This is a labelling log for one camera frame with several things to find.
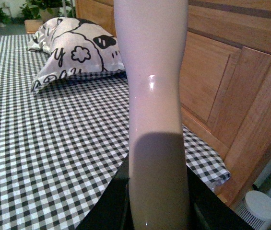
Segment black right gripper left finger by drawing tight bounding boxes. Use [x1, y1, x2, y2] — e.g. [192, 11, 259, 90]
[76, 157, 133, 230]

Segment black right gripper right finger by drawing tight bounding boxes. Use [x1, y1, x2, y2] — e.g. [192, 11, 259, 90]
[187, 168, 252, 230]

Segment beige hand brush black bristles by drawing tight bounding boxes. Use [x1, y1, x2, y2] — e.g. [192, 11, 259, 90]
[114, 0, 190, 230]

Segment white cylindrical air purifier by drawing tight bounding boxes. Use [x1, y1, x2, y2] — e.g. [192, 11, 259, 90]
[235, 190, 271, 230]

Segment black white checkered bedsheet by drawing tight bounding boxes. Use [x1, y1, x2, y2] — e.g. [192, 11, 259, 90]
[0, 33, 231, 230]

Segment wooden bed headboard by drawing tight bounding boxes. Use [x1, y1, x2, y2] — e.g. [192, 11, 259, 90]
[75, 0, 271, 211]

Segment white cartoon print pillow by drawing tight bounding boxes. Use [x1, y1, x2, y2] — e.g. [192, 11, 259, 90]
[27, 17, 125, 93]

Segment small wooden side table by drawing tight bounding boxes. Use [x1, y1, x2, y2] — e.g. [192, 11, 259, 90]
[24, 20, 44, 34]

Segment large potted green plant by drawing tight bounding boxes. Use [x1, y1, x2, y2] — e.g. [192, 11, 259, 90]
[20, 0, 74, 22]

